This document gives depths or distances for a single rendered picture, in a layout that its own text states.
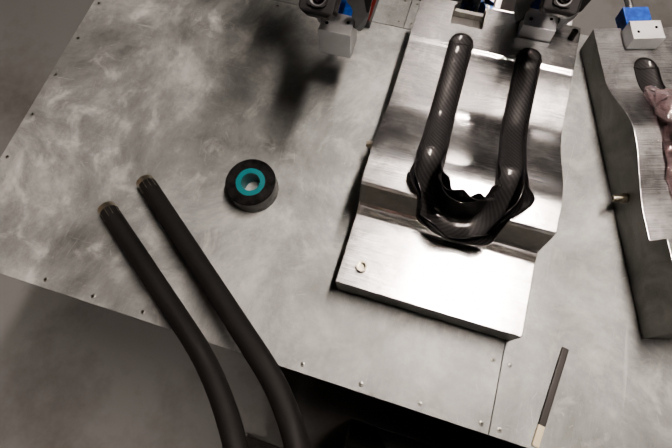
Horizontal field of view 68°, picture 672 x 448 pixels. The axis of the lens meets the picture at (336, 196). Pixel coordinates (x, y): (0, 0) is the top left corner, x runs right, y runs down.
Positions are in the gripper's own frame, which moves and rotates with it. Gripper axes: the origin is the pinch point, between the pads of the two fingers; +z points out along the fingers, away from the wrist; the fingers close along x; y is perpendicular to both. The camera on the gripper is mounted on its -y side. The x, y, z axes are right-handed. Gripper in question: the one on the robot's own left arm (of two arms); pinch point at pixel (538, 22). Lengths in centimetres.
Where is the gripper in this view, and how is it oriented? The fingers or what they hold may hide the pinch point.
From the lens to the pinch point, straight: 89.2
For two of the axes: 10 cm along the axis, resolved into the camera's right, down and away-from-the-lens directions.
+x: -9.5, -2.6, 1.4
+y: 2.9, -9.0, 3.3
